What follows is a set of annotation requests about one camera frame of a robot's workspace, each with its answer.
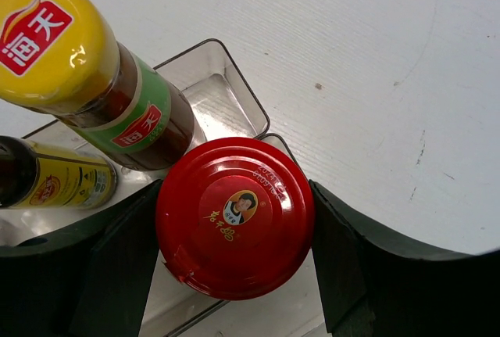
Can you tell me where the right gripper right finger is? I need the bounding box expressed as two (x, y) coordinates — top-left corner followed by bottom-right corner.
(310, 181), (499, 336)

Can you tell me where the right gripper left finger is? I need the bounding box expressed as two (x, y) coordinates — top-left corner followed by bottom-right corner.
(1, 181), (161, 336)

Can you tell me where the small yellow label bottle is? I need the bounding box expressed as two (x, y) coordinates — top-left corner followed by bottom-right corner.
(1, 136), (117, 210)

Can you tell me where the red lid jar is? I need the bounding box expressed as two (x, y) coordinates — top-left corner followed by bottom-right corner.
(155, 138), (315, 300)

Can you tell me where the green label sauce bottle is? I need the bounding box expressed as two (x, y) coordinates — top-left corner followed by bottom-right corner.
(1, 0), (196, 171)

